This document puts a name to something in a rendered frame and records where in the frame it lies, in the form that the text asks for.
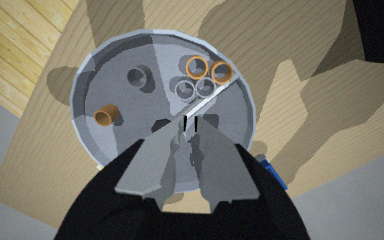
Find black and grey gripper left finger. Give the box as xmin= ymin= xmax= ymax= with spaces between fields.
xmin=53 ymin=115 xmax=187 ymax=240

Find blue square tray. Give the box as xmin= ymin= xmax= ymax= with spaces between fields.
xmin=255 ymin=154 xmax=288 ymax=190

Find bronze bushing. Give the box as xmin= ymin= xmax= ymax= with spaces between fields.
xmin=186 ymin=55 xmax=208 ymax=79
xmin=94 ymin=104 xmax=120 ymax=127
xmin=209 ymin=60 xmax=233 ymax=84

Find grey metal sleeve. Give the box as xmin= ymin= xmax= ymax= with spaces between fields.
xmin=125 ymin=65 xmax=152 ymax=89
xmin=175 ymin=76 xmax=195 ymax=101
xmin=195 ymin=74 xmax=216 ymax=98

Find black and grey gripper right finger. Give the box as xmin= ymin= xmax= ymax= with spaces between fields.
xmin=195 ymin=115 xmax=310 ymax=240

